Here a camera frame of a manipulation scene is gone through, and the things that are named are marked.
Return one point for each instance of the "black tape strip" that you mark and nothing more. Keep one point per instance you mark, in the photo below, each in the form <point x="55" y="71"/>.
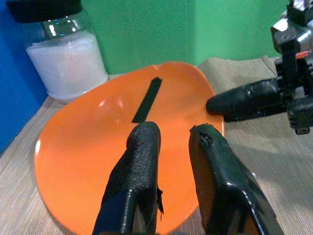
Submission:
<point x="146" y="100"/>

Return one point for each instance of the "glass jar with white powder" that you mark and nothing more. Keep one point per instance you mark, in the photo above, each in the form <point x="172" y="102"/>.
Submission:
<point x="68" y="66"/>

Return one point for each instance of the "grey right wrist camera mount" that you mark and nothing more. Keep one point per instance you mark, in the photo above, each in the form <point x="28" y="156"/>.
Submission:
<point x="280" y="28"/>

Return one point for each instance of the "beige woven placemat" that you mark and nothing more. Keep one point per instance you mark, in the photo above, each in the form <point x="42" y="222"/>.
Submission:
<point x="269" y="159"/>

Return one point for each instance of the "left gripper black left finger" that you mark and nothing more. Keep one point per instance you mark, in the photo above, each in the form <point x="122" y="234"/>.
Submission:
<point x="137" y="156"/>

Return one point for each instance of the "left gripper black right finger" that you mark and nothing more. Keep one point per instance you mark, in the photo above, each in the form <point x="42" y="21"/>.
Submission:
<point x="220" y="171"/>

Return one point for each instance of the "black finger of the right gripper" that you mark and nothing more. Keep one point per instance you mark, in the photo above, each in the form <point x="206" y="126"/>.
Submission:
<point x="244" y="100"/>
<point x="249" y="116"/>

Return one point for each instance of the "orange plate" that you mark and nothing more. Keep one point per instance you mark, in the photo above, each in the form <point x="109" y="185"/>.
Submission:
<point x="85" y="147"/>

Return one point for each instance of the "black jar lid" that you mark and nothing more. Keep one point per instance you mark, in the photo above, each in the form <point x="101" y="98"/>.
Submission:
<point x="41" y="9"/>

